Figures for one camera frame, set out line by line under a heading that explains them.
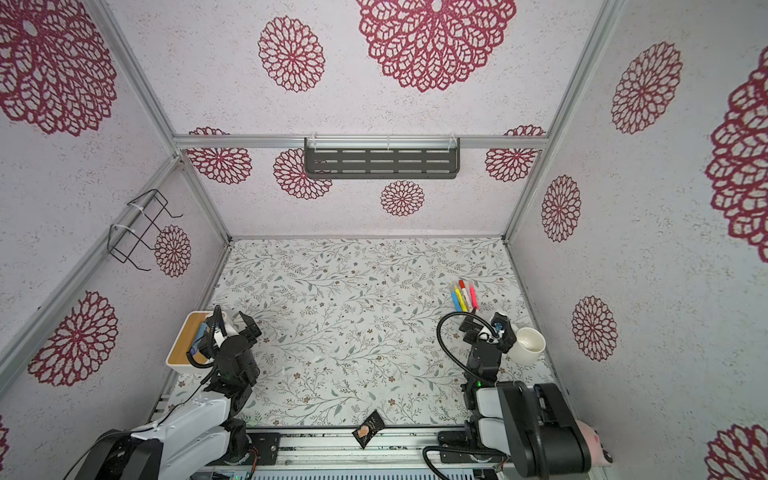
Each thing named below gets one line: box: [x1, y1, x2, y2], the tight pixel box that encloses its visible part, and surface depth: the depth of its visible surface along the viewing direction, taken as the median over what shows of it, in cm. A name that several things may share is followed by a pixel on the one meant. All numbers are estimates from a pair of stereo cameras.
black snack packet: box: [352, 410, 385, 450], surface depth 77 cm
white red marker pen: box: [458, 280, 472, 312], surface depth 105 cm
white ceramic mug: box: [506, 327, 546, 366], surface depth 85 cm
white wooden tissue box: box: [166, 311, 215, 374], surface depth 88 cm
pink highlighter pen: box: [469, 283, 480, 310], surface depth 105 cm
